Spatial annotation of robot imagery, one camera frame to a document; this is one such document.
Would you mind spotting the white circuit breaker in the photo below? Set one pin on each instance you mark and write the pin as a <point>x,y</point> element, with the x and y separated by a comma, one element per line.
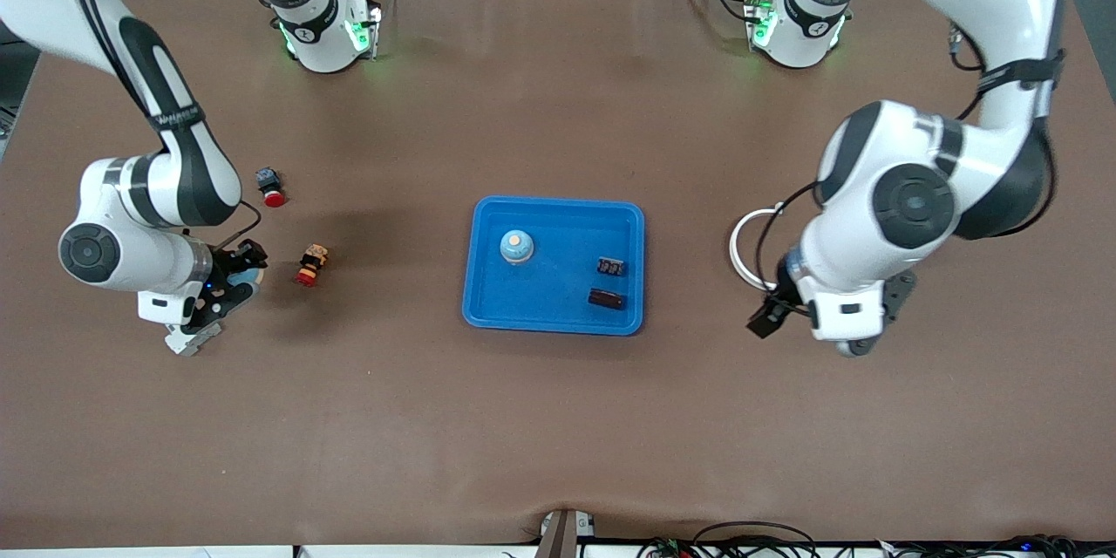
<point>187,342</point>

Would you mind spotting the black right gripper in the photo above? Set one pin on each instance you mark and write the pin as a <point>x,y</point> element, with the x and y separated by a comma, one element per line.
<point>232,262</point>

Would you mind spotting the grey metal bracket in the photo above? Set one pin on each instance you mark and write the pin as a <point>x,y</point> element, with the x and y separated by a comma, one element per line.
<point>562,536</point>

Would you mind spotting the large dark electrolytic capacitor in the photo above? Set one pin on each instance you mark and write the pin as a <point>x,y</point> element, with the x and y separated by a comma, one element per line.
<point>606,299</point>

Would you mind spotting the blue desk bell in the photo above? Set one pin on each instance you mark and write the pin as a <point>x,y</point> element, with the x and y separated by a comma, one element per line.
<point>516,246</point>
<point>247,277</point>

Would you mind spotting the red button black switch body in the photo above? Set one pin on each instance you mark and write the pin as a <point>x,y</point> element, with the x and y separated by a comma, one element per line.
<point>272,196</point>

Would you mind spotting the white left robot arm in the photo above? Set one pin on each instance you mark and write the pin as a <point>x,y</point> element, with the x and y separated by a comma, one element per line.
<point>872,244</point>

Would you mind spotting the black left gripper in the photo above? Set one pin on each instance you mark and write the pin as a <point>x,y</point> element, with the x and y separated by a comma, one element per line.
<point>782,295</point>

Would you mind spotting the red button yellow collar switch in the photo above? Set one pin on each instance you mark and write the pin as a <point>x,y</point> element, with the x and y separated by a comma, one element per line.
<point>311,266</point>

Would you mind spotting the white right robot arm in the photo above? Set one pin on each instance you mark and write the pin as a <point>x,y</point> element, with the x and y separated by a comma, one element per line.
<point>131,266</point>

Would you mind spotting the small black connector block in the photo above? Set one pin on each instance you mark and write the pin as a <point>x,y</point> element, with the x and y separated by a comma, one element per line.
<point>611,266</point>

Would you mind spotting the brown table mat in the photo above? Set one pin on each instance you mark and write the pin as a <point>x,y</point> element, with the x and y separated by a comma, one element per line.
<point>558,418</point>

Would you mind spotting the blue plastic tray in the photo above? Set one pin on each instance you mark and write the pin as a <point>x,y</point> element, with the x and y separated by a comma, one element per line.
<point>558,314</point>

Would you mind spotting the white curved pipe clamp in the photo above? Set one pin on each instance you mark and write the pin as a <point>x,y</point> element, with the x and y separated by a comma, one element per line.
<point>735,248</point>

